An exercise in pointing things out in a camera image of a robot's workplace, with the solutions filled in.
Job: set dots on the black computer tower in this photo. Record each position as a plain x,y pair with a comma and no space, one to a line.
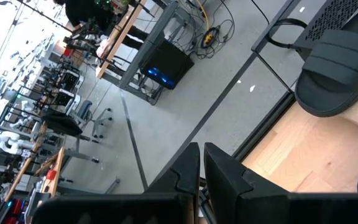
166,65

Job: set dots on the black office chair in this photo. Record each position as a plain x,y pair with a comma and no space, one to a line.
61,123

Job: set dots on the person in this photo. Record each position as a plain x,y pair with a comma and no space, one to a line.
82,12

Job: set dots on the black table edge rail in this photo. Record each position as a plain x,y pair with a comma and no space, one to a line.
266,124

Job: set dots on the white robot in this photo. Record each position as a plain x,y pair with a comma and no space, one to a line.
2,141

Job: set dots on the grey desk frame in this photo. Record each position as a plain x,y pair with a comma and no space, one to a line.
145,53

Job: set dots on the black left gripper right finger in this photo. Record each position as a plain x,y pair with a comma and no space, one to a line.
228,186

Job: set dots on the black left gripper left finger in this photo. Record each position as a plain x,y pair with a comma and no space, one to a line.
179,180

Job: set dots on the wooden background table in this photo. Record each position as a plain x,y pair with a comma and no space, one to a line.
117,37

